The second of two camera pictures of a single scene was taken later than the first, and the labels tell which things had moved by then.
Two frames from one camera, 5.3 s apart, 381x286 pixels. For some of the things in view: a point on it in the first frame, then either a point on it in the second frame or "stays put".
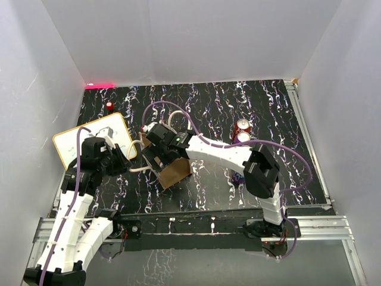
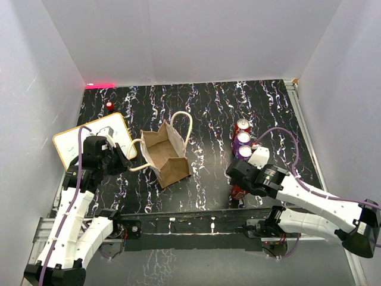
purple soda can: [241, 137] stays put
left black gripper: [126, 163] stays put
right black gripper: [150, 154] → [234, 182]
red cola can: [242, 124] stays put
